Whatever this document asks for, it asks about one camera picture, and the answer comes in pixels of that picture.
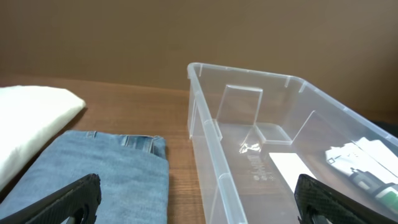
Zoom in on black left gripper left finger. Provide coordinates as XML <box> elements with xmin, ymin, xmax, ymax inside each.
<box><xmin>1</xmin><ymin>174</ymin><xmax>101</xmax><ymax>224</ymax></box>

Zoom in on white printed t-shirt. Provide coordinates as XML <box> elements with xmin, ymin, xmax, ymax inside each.
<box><xmin>325</xmin><ymin>137</ymin><xmax>398</xmax><ymax>203</ymax></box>

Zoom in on cream cloth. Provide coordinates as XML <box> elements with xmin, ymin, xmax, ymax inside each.
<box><xmin>1</xmin><ymin>85</ymin><xmax>86</xmax><ymax>189</ymax></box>

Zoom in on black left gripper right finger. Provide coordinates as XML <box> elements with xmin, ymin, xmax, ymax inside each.
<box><xmin>294</xmin><ymin>174</ymin><xmax>397</xmax><ymax>224</ymax></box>

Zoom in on clear plastic storage bin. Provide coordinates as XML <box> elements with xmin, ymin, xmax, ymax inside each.
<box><xmin>187</xmin><ymin>63</ymin><xmax>397</xmax><ymax>223</ymax></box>

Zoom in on blue jeans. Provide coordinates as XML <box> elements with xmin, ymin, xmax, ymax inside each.
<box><xmin>1</xmin><ymin>131</ymin><xmax>169</xmax><ymax>224</ymax></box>

